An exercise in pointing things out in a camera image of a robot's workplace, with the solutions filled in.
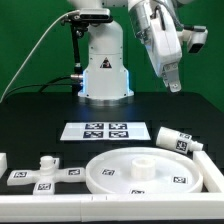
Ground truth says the white marker sheet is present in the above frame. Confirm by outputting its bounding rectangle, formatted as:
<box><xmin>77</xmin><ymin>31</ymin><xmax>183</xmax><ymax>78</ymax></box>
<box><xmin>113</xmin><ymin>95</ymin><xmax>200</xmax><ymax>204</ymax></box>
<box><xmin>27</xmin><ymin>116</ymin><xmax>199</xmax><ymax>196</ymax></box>
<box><xmin>60</xmin><ymin>122</ymin><xmax>151</xmax><ymax>141</ymax></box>

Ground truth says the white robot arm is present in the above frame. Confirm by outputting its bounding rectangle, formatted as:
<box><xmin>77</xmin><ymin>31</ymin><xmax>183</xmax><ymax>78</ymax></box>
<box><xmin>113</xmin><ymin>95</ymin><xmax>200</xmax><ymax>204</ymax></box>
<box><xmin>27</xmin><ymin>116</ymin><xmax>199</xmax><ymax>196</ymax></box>
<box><xmin>67</xmin><ymin>0</ymin><xmax>182</xmax><ymax>105</ymax></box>

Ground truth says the white right fence rail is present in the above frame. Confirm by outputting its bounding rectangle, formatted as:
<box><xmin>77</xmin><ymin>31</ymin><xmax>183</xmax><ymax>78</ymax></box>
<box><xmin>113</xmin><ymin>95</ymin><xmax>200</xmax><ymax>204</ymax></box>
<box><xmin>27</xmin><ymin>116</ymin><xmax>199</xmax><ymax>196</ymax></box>
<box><xmin>193</xmin><ymin>151</ymin><xmax>224</xmax><ymax>193</ymax></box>

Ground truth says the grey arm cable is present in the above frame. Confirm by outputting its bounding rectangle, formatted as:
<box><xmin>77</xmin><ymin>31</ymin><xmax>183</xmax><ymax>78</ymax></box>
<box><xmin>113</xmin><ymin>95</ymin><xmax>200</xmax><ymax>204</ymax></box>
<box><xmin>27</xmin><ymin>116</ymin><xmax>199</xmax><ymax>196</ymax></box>
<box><xmin>149</xmin><ymin>0</ymin><xmax>188</xmax><ymax>31</ymax></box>

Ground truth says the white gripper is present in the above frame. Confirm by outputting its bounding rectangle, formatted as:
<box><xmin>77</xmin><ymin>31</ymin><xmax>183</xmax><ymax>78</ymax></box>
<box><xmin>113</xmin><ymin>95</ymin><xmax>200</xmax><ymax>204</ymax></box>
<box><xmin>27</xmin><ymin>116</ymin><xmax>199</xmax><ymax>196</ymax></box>
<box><xmin>128</xmin><ymin>0</ymin><xmax>182</xmax><ymax>93</ymax></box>

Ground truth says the white cross table base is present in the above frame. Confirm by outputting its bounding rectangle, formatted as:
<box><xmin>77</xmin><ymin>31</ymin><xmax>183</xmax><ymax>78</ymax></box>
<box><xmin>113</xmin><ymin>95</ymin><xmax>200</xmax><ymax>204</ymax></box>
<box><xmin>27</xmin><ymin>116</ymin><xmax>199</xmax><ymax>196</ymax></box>
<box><xmin>7</xmin><ymin>156</ymin><xmax>85</xmax><ymax>195</ymax></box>

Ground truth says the white fence rail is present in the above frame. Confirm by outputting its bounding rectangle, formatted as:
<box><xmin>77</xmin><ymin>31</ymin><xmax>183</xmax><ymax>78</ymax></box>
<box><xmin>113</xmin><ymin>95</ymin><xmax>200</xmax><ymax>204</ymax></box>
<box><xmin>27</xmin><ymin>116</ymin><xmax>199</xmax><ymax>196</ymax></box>
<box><xmin>0</xmin><ymin>193</ymin><xmax>224</xmax><ymax>222</ymax></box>
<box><xmin>193</xmin><ymin>151</ymin><xmax>224</xmax><ymax>193</ymax></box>

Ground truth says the white left fence block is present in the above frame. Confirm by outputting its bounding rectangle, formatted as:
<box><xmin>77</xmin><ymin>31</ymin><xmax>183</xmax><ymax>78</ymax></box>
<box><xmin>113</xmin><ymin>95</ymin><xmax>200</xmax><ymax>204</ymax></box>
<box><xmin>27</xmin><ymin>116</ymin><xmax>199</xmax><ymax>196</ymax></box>
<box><xmin>0</xmin><ymin>153</ymin><xmax>7</xmax><ymax>179</ymax></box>

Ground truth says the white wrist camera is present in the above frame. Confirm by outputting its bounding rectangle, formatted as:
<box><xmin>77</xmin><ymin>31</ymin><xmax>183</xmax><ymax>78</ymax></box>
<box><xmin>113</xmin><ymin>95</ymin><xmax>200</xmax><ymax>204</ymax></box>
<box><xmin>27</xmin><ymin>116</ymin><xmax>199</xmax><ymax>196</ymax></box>
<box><xmin>177</xmin><ymin>25</ymin><xmax>208</xmax><ymax>53</ymax></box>

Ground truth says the grey camera cable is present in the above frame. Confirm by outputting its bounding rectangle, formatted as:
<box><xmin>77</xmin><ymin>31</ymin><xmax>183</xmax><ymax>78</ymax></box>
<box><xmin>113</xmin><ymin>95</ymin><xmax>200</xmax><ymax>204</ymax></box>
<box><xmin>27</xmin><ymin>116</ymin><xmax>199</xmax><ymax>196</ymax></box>
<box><xmin>0</xmin><ymin>10</ymin><xmax>80</xmax><ymax>104</ymax></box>

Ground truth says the black camera on stand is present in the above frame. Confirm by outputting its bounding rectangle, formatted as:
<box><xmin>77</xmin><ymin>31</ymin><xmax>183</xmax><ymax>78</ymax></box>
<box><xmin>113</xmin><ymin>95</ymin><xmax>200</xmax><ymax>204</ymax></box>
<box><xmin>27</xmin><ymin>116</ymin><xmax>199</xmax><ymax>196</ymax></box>
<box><xmin>62</xmin><ymin>8</ymin><xmax>113</xmax><ymax>23</ymax></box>

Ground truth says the black base cable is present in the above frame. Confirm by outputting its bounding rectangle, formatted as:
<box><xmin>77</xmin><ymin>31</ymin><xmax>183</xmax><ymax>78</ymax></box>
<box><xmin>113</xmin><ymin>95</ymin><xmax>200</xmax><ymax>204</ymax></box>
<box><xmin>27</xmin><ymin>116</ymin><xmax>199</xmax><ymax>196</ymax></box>
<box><xmin>3</xmin><ymin>75</ymin><xmax>74</xmax><ymax>98</ymax></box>

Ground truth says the black camera stand pole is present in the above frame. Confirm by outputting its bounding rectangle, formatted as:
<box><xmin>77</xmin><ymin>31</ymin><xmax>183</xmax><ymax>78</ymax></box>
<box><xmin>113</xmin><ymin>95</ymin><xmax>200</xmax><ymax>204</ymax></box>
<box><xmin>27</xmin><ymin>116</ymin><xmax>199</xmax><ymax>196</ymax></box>
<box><xmin>70</xmin><ymin>24</ymin><xmax>84</xmax><ymax>94</ymax></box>

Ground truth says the white front fence rail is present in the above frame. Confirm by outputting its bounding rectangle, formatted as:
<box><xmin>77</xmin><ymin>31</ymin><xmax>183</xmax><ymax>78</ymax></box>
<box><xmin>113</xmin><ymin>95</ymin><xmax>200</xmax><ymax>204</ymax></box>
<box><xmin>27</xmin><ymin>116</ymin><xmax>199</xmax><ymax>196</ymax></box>
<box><xmin>0</xmin><ymin>193</ymin><xmax>224</xmax><ymax>222</ymax></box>

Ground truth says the white round table top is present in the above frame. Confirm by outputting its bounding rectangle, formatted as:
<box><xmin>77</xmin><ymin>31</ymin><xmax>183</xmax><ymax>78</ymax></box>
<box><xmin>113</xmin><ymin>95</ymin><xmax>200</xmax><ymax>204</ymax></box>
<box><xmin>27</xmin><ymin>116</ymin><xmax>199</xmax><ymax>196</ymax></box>
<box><xmin>86</xmin><ymin>147</ymin><xmax>203</xmax><ymax>194</ymax></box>

